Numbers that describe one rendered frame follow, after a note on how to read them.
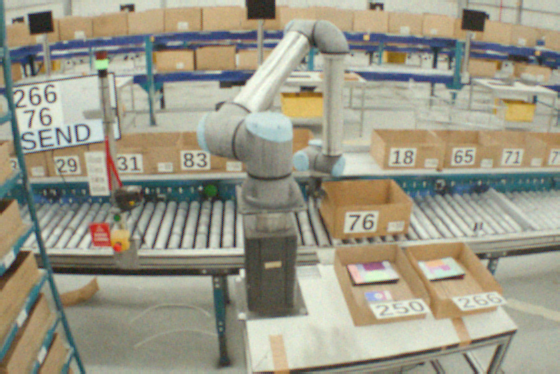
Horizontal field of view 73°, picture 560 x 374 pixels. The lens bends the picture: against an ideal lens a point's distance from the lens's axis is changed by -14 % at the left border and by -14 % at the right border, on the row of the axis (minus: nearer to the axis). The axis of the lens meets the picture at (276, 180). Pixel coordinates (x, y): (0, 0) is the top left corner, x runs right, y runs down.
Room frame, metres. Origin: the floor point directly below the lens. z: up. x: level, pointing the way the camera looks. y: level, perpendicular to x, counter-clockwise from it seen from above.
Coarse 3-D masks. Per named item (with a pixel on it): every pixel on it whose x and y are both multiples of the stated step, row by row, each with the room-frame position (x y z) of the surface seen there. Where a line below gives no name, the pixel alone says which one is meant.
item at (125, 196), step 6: (126, 186) 1.61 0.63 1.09; (132, 186) 1.60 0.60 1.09; (138, 186) 1.61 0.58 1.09; (114, 192) 1.57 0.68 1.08; (120, 192) 1.56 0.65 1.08; (126, 192) 1.56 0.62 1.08; (132, 192) 1.56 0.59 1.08; (138, 192) 1.56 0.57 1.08; (114, 198) 1.55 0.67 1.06; (120, 198) 1.55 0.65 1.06; (126, 198) 1.55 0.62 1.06; (132, 198) 1.56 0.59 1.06; (138, 198) 1.56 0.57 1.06; (120, 204) 1.57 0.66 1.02; (126, 204) 1.57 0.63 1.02; (132, 204) 1.58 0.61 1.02; (126, 210) 1.57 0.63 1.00
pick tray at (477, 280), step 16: (416, 256) 1.55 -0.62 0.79; (432, 256) 1.56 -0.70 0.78; (448, 256) 1.57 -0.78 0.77; (464, 256) 1.53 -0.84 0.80; (464, 272) 1.46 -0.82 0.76; (480, 272) 1.38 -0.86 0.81; (432, 288) 1.25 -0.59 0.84; (448, 288) 1.35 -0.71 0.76; (464, 288) 1.34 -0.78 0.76; (480, 288) 1.34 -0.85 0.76; (496, 288) 1.24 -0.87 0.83; (432, 304) 1.22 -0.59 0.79; (448, 304) 1.17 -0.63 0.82
